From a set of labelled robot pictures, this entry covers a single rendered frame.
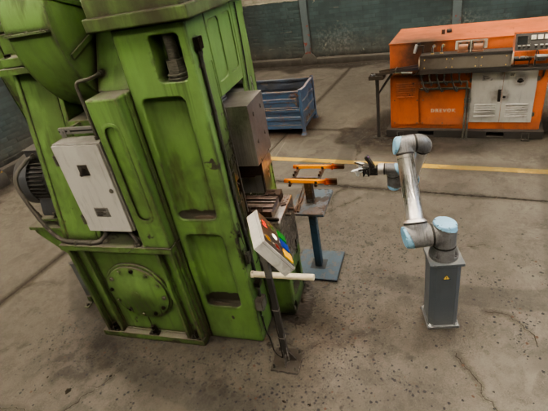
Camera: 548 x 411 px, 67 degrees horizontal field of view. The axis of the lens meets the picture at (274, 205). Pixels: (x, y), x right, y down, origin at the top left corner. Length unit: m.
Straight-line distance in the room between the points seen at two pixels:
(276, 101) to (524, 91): 3.28
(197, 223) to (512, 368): 2.23
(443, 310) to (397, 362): 0.49
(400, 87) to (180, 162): 4.01
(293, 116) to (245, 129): 4.02
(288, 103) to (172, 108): 4.17
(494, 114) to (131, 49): 4.72
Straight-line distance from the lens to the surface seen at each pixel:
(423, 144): 2.91
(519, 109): 6.07
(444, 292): 3.14
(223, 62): 2.65
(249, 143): 2.63
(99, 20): 2.44
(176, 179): 2.71
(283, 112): 6.61
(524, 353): 3.36
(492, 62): 5.74
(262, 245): 2.28
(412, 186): 2.84
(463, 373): 3.17
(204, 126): 2.39
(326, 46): 10.54
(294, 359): 3.18
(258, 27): 11.13
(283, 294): 3.36
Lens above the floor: 2.51
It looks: 31 degrees down
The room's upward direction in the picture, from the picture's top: 11 degrees counter-clockwise
